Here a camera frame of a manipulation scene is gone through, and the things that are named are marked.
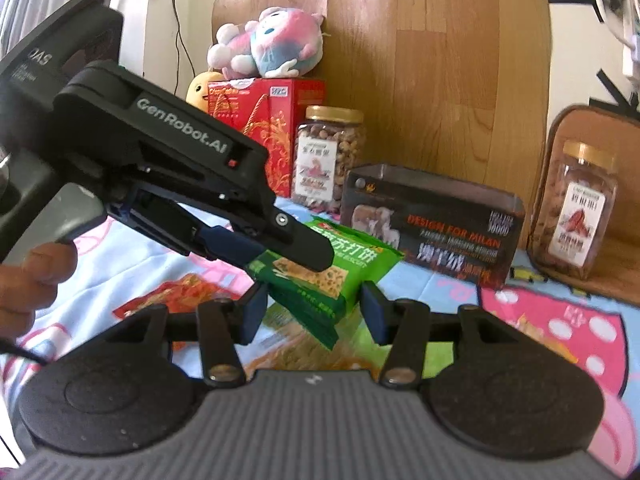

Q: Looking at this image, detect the dark tin box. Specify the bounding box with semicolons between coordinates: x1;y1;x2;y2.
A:
340;162;526;291

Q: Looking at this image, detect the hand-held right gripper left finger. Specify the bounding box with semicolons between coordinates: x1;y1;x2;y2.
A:
114;282;269;387

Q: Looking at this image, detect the pink blue plush toy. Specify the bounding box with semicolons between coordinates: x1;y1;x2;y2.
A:
207;7;332;80

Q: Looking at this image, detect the yellow duck plush toy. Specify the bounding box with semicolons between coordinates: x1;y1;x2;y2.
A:
186;71;224;112

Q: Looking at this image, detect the wooden board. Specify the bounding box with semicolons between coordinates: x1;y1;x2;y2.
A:
211;0;552;198

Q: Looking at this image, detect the red orange snack packet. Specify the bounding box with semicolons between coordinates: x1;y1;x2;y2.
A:
112;272;251;322

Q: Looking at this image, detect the gold lid cashew jar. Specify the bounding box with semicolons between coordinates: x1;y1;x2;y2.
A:
291;105;368;216

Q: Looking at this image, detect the red gift box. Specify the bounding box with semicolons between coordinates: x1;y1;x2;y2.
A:
206;77;327;199

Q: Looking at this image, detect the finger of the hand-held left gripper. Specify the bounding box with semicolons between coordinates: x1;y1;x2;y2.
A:
227;204;335;272
150;202;264;267

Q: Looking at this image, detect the black tape strip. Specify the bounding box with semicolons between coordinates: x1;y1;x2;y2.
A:
594;66;639;112

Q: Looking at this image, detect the cartoon pig printed sheet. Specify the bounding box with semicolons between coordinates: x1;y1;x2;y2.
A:
0;194;640;480

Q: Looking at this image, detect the person's left hand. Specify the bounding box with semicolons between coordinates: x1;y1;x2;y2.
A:
0;242;80;344

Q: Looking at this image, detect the long black cable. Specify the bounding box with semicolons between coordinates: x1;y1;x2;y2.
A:
169;0;197;82

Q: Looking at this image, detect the gold lid pecan jar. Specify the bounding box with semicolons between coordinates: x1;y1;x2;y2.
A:
527;141;619;282

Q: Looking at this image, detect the green biscuit packet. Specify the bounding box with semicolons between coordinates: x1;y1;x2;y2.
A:
270;292;346;353
245;214;405;326

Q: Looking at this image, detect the thin black cable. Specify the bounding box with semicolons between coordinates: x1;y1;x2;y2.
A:
0;337;47;367

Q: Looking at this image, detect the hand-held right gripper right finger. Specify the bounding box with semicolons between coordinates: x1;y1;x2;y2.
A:
361;280;521;389

